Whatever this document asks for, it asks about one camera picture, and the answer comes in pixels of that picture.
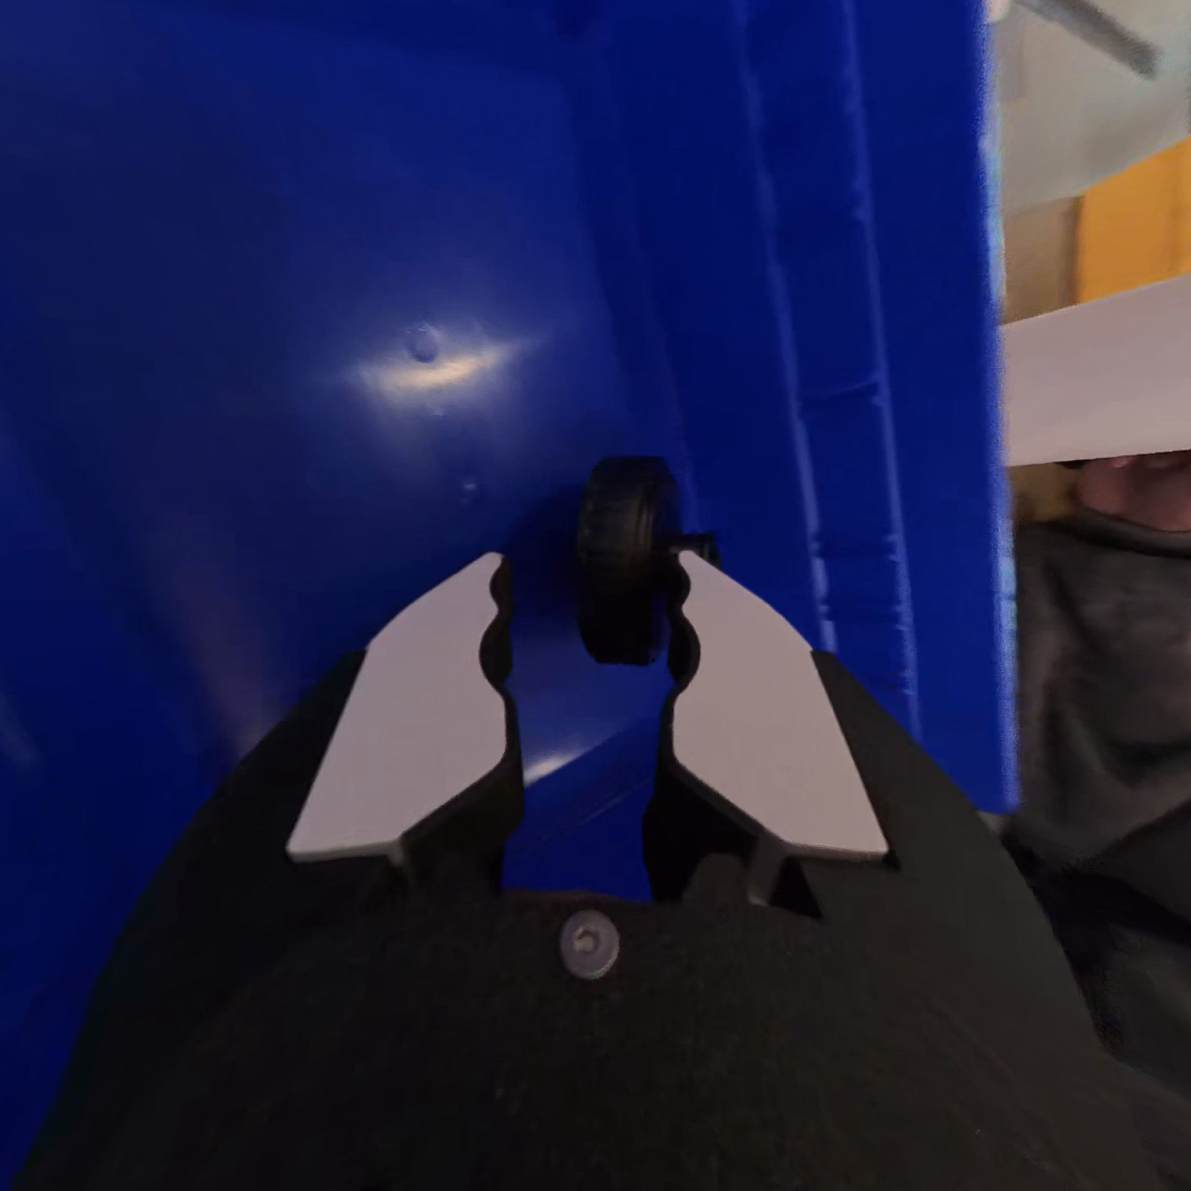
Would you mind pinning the blue storage bin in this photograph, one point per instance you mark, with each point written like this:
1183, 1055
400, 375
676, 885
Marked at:
279, 280

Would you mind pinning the yellow storage bin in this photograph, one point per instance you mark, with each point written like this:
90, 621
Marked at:
1136, 225

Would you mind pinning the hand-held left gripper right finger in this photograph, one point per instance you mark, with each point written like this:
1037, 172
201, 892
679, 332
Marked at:
772, 745

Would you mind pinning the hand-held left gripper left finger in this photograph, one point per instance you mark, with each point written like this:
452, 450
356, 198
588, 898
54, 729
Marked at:
410, 745

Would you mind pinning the person's right forearm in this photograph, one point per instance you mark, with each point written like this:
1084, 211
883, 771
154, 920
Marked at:
1107, 699

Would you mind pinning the person's right hand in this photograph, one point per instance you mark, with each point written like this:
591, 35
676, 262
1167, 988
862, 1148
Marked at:
1144, 489

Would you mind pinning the black bottle lid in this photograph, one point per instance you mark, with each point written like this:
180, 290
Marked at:
619, 559

